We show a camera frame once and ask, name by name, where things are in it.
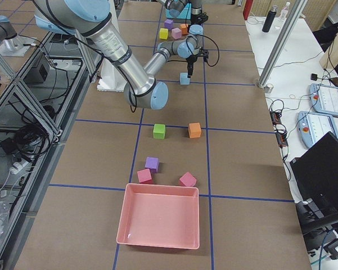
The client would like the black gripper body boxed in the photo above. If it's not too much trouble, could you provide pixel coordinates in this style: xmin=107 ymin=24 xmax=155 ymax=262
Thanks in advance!
xmin=186 ymin=48 xmax=209 ymax=62

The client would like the light blue foam block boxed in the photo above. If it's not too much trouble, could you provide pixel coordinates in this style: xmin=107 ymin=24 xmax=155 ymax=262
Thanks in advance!
xmin=179 ymin=73 xmax=190 ymax=86

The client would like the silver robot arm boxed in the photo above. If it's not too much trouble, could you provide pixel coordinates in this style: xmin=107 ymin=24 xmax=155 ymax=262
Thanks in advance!
xmin=157 ymin=0 xmax=209 ymax=25
xmin=33 ymin=1 xmax=208 ymax=110

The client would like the orange block near cyan bin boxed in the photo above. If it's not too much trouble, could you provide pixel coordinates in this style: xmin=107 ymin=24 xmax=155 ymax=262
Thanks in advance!
xmin=179 ymin=24 xmax=189 ymax=35

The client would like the lilac foam block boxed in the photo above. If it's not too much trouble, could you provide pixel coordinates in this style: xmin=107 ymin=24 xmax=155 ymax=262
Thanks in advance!
xmin=171 ymin=28 xmax=182 ymax=40

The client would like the yellow foam block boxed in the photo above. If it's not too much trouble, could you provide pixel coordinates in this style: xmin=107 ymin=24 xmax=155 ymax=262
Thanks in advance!
xmin=159 ymin=28 xmax=169 ymax=40

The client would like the purple block near cyan bin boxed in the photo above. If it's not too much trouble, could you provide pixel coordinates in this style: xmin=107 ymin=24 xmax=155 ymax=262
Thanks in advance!
xmin=164 ymin=19 xmax=174 ymax=30

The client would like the orange block near pink bin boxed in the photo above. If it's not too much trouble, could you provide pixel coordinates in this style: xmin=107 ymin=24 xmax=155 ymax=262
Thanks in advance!
xmin=188 ymin=123 xmax=202 ymax=138

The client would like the green foam block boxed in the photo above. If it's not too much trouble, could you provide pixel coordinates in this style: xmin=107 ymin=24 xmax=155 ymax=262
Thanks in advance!
xmin=152 ymin=123 xmax=166 ymax=140

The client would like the black water bottle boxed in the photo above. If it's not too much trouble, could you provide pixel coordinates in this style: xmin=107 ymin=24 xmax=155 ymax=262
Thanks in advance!
xmin=262 ymin=5 xmax=277 ymax=33

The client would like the clear water bottle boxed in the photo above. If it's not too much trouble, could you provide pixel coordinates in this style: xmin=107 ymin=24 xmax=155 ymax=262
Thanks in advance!
xmin=278 ymin=2 xmax=290 ymax=22

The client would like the purple block near pink bin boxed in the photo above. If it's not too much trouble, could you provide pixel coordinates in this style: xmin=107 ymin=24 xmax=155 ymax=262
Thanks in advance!
xmin=145 ymin=156 xmax=160 ymax=173

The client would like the pink foam block right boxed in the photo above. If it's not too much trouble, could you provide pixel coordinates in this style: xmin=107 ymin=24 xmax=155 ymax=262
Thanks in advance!
xmin=179 ymin=172 xmax=197 ymax=187

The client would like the pink foam block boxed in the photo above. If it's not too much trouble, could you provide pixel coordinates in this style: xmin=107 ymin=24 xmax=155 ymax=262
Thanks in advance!
xmin=137 ymin=169 xmax=154 ymax=185
xmin=179 ymin=172 xmax=197 ymax=187

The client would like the pink foam block left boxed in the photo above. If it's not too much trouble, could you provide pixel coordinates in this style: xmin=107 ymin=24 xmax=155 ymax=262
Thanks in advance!
xmin=137 ymin=169 xmax=154 ymax=185

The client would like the blue teach pendant near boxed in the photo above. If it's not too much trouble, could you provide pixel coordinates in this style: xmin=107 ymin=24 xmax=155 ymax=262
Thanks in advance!
xmin=298 ymin=111 xmax=338 ymax=149

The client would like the blue teach pendant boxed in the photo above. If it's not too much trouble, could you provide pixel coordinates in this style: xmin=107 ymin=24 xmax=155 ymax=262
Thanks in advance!
xmin=309 ymin=84 xmax=338 ymax=118
xmin=298 ymin=111 xmax=338 ymax=149

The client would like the blue teach pendant far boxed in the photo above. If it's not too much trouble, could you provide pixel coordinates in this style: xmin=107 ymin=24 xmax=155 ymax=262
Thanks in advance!
xmin=309 ymin=84 xmax=338 ymax=118

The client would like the pink plastic bin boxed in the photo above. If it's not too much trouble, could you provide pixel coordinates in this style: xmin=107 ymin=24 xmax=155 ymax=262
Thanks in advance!
xmin=116 ymin=183 xmax=200 ymax=250

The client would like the black laptop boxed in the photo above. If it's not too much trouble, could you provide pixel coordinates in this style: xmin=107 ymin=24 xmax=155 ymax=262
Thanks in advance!
xmin=290 ymin=132 xmax=338 ymax=209

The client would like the white camera post base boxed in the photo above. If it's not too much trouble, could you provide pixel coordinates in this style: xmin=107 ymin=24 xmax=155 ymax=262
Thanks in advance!
xmin=97 ymin=59 xmax=127 ymax=92

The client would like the aluminium frame post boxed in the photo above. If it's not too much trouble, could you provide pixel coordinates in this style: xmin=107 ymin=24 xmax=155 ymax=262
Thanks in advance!
xmin=256 ymin=0 xmax=308 ymax=93

